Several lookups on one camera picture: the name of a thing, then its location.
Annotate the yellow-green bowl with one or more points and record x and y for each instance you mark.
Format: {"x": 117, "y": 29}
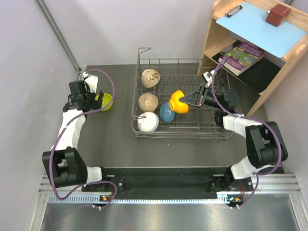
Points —
{"x": 106, "y": 102}

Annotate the blue bowl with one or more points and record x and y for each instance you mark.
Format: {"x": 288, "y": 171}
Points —
{"x": 166, "y": 114}

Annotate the aluminium corner profile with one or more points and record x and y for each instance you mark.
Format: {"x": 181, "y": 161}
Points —
{"x": 58, "y": 34}

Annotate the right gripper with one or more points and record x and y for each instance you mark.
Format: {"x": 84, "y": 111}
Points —
{"x": 198, "y": 98}

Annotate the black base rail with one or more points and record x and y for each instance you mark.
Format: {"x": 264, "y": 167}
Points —
{"x": 171, "y": 183}

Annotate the purple green book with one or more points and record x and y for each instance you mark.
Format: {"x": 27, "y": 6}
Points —
{"x": 242, "y": 57}

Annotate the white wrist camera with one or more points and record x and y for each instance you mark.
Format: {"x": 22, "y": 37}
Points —
{"x": 208, "y": 77}
{"x": 91, "y": 81}

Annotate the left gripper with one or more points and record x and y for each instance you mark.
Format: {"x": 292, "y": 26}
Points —
{"x": 96, "y": 104}

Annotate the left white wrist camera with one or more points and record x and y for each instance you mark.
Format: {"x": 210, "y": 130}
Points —
{"x": 91, "y": 81}

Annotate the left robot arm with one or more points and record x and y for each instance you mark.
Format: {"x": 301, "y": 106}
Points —
{"x": 68, "y": 167}

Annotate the tan speckled bowl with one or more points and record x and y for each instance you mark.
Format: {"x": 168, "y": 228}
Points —
{"x": 148, "y": 102}

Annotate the orange bowl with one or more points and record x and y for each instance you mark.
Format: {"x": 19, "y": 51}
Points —
{"x": 176, "y": 105}

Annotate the red-brown box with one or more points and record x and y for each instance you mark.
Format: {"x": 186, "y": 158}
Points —
{"x": 277, "y": 14}

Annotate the cream bowl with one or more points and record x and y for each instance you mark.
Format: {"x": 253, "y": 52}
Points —
{"x": 150, "y": 78}

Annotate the grey wire dish rack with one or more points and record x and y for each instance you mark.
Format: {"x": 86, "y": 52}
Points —
{"x": 184, "y": 75}

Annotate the white bowl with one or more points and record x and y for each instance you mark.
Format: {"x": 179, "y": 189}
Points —
{"x": 148, "y": 122}

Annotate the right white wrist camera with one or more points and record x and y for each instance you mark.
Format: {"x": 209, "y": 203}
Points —
{"x": 208, "y": 77}

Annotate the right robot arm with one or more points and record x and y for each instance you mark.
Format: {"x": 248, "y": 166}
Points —
{"x": 264, "y": 143}

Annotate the wooden shelf unit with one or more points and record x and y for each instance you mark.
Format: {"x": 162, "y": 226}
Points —
{"x": 217, "y": 38}

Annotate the light blue clipboard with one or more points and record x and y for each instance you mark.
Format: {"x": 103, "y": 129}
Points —
{"x": 250, "y": 24}

